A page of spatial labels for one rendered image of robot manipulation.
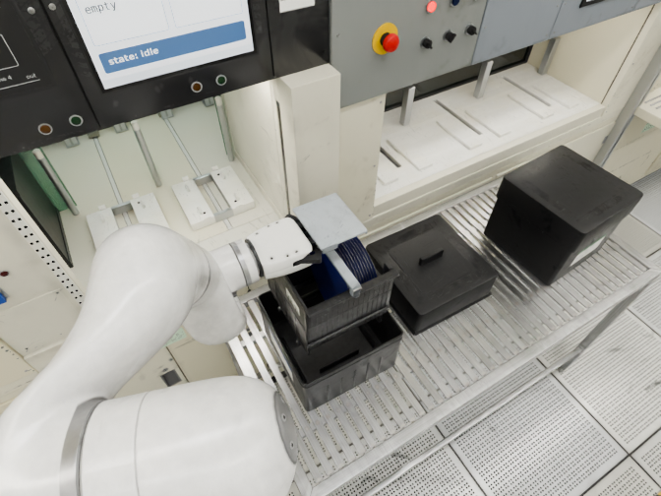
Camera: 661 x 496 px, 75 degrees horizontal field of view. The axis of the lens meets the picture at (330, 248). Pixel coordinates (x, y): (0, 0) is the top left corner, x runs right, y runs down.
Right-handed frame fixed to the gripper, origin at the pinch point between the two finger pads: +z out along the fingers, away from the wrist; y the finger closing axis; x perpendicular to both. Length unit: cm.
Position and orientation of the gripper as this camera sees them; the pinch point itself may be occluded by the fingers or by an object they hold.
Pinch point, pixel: (327, 227)
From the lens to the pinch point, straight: 83.9
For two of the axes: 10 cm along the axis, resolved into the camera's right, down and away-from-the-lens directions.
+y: 4.9, 6.6, -5.6
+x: -0.1, -6.5, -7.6
